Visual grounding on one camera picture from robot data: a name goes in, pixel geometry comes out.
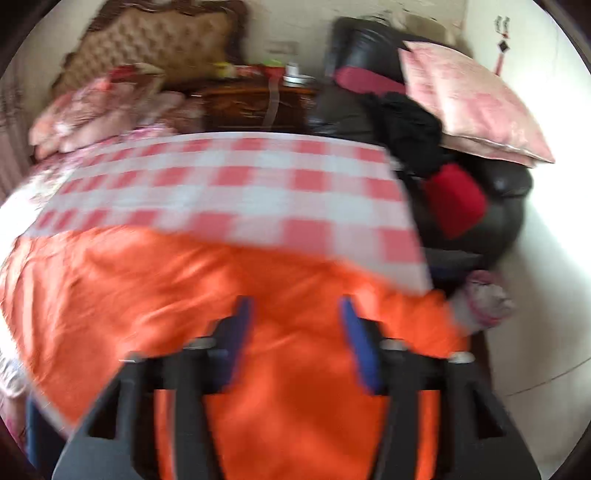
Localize orange pants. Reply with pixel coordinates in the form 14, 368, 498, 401
1, 227, 467, 479

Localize blue jeans leg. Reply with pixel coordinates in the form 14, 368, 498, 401
26, 397, 67, 479

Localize red garment on sofa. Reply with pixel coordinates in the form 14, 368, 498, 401
422, 164, 488, 240

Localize red white checkered cloth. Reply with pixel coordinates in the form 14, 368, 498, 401
28, 132, 432, 293

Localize black garment on sofa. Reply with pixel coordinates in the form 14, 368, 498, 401
362, 92, 444, 179

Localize pink satin cushion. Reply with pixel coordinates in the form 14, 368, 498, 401
399, 41, 555, 168

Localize folded floral quilt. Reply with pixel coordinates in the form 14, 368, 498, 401
29, 63, 204, 161

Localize pink striped curtain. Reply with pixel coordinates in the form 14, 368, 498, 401
0, 69, 33, 202

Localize dark wooden nightstand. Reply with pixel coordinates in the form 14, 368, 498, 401
191, 78, 318, 133

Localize magenta garment on sofa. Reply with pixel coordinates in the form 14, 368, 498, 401
334, 66, 406, 95

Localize tufted brown headboard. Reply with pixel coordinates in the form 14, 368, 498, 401
51, 1, 249, 97

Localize black leather sofa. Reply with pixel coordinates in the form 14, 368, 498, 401
307, 17, 533, 294

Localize red hanging wall ornament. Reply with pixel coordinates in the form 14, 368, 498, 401
494, 16, 510, 76

